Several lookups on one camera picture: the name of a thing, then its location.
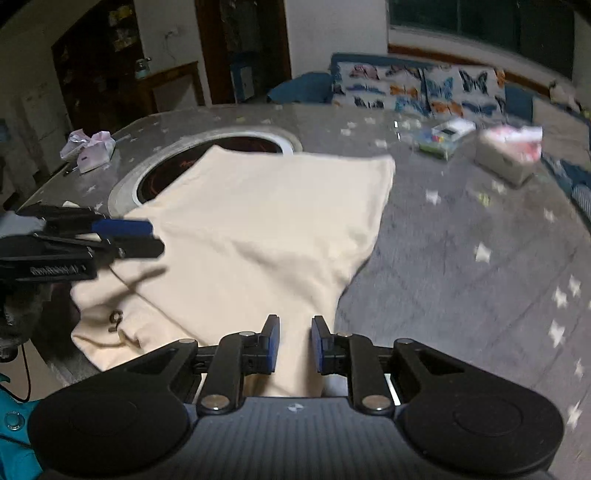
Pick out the cream garment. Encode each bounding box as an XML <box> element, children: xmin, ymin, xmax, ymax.
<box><xmin>71</xmin><ymin>145</ymin><xmax>397</xmax><ymax>398</ymax></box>

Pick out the colourful plastic box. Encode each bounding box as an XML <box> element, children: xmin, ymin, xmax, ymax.
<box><xmin>399</xmin><ymin>119</ymin><xmax>476</xmax><ymax>161</ymax></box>

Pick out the dark window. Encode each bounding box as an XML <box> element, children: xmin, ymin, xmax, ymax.
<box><xmin>388</xmin><ymin>0</ymin><xmax>579</xmax><ymax>71</ymax></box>

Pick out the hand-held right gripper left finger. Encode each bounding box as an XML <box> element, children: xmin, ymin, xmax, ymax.
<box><xmin>121</xmin><ymin>315</ymin><xmax>281</xmax><ymax>414</ymax></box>

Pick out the pink tissue pack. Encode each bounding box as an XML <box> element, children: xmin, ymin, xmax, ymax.
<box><xmin>62</xmin><ymin>130</ymin><xmax>116</xmax><ymax>174</ymax></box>

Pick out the wooden side cabinet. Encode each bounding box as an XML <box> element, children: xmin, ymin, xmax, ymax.
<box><xmin>137</xmin><ymin>61</ymin><xmax>206</xmax><ymax>117</ymax></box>

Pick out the white tissue box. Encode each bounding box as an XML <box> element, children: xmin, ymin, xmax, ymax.
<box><xmin>475</xmin><ymin>124</ymin><xmax>544</xmax><ymax>186</ymax></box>

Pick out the dark display shelf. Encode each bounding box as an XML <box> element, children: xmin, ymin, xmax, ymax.
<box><xmin>51</xmin><ymin>0</ymin><xmax>149</xmax><ymax>136</ymax></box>

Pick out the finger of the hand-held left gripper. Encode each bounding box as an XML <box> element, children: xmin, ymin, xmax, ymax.
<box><xmin>16</xmin><ymin>204</ymin><xmax>154</xmax><ymax>237</ymax></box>
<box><xmin>32</xmin><ymin>233</ymin><xmax>165</xmax><ymax>260</ymax></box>

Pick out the teal jacket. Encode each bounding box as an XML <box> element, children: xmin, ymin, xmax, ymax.
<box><xmin>0</xmin><ymin>373</ymin><xmax>43</xmax><ymax>480</ymax></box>

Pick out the round built-in cooktop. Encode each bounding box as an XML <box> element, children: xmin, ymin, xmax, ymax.
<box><xmin>108</xmin><ymin>130</ymin><xmax>304</xmax><ymax>219</ymax></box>

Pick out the dark wooden door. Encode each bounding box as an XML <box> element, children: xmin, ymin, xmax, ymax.
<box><xmin>195</xmin><ymin>0</ymin><xmax>293</xmax><ymax>106</ymax></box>

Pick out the butterfly-print sofa cushion cover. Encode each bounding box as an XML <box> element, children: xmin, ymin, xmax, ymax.
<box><xmin>331</xmin><ymin>63</ymin><xmax>508</xmax><ymax>117</ymax></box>

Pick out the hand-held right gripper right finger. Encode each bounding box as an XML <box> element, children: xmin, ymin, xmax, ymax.
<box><xmin>311</xmin><ymin>316</ymin><xmax>468</xmax><ymax>414</ymax></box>

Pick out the black cable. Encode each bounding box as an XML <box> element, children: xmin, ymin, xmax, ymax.
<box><xmin>0</xmin><ymin>340</ymin><xmax>34</xmax><ymax>403</ymax></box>

